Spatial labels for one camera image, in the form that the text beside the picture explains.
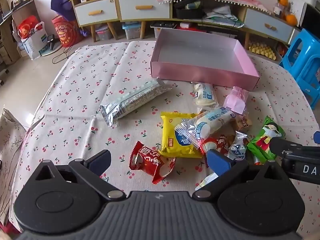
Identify beige biscuit packet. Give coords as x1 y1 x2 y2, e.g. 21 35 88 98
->
230 114 253 133

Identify white paper bag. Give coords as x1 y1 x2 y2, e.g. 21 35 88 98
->
21 21 49 60

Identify black bag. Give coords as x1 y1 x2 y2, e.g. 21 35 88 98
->
174 1 205 19

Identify blue triangle print packet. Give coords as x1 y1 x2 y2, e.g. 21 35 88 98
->
226 132 248 160

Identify purple round cushion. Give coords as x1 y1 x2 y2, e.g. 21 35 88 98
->
51 0 75 22

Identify pink candy packet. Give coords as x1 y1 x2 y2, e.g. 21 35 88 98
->
222 86 250 114

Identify red round gift box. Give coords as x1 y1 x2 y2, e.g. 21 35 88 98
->
52 15 83 47

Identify clear white roll packet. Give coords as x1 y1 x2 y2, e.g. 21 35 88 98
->
174 106 237 153

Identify cherry print tablecloth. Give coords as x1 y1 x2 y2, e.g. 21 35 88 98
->
9 41 320 233

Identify red snack packet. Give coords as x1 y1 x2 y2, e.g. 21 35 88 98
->
200 134 235 160
129 141 177 184

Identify green snack packet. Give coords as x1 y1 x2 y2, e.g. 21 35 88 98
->
247 116 286 165

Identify blue plastic stool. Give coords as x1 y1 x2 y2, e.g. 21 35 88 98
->
279 29 320 108

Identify silver snack packet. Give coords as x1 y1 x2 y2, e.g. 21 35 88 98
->
99 78 173 127

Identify wooden desk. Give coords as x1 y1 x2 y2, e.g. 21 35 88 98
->
0 0 34 65

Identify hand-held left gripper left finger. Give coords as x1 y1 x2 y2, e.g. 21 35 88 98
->
31 149 127 201

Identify beige printed cloth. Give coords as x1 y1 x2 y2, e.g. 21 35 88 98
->
0 109 27 225

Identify white drawer with yellow handle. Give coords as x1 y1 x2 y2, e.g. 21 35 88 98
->
118 0 171 22
74 0 118 27
244 8 294 42

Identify white bun packet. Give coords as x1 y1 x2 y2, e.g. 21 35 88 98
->
192 82 218 109

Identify red gift bag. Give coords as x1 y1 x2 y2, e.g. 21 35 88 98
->
18 15 38 39

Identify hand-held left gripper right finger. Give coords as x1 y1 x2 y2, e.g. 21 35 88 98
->
195 149 288 199

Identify pink cardboard box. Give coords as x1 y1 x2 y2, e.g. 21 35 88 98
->
150 28 260 91

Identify yellow snack packet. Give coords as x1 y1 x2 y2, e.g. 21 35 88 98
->
158 111 203 158

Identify yellow egg tray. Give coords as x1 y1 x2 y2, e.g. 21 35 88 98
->
249 41 277 60

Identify clear storage box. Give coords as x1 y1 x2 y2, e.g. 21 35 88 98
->
122 22 142 40
96 26 113 40

